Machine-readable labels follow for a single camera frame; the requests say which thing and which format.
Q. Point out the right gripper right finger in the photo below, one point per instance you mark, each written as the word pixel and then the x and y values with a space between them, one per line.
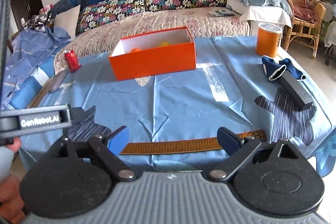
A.
pixel 240 152

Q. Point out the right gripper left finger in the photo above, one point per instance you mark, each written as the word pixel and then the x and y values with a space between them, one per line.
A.
pixel 106 150

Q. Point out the person's left hand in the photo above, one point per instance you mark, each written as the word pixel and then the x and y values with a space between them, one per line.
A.
pixel 11 202

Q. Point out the blue striped bed sheet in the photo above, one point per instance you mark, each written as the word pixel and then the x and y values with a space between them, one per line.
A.
pixel 30 65

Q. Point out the dark grey rectangular bar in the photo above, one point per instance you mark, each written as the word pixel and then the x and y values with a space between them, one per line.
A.
pixel 301 98

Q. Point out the red soda can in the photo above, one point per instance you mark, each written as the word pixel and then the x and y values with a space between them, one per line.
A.
pixel 72 60

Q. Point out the blue white sock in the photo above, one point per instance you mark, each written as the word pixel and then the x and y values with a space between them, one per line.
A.
pixel 274 70

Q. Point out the quilted pink bed cover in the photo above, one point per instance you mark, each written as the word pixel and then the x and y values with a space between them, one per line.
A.
pixel 200 22

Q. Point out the orange cardboard box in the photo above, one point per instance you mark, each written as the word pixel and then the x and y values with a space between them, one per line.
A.
pixel 153 59

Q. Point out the white pillow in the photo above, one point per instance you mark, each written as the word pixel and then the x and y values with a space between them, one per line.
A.
pixel 68 20

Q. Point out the orange cylindrical canister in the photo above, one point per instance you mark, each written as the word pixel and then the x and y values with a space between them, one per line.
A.
pixel 268 39

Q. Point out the yellow apple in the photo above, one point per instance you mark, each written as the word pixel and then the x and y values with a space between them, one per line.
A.
pixel 164 44

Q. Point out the wicker armchair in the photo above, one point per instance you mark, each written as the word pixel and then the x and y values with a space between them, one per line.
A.
pixel 306 23

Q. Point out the floral cushion left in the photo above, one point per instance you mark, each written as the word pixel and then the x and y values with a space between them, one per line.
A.
pixel 106 12

